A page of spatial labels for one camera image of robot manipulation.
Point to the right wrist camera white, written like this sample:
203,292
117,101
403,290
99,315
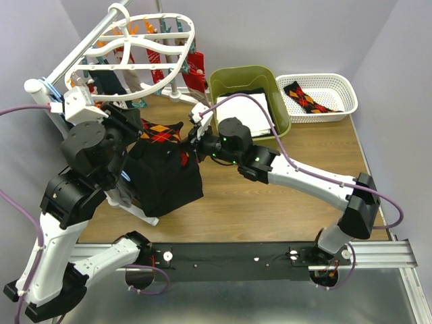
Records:
201,117

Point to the argyle sock red yellow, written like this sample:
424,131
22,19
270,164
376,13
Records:
296,93
166,138

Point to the grey beige sock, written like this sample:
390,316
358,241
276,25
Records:
132,80

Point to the aluminium frame rail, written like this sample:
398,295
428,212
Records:
380,285

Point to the red sock with grey toe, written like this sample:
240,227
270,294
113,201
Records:
195,79

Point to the white folded cloth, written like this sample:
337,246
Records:
247,112

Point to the white perforated basket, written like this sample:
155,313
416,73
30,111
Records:
331,91

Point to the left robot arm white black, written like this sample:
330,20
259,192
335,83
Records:
95,150

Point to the black garment pile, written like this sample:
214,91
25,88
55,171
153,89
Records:
163,176

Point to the white drying rack stand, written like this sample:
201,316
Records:
43,90

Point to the white round sock hanger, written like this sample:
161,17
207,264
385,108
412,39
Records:
155,45

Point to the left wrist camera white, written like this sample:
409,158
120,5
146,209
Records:
79,106

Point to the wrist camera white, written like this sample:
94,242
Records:
79,106
201,117

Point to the green plastic bin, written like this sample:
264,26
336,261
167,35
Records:
252,79

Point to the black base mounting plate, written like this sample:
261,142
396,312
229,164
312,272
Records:
238,261

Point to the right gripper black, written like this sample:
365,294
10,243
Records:
194,144

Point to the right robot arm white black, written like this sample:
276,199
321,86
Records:
353,196

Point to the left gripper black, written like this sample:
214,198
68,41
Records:
133,128

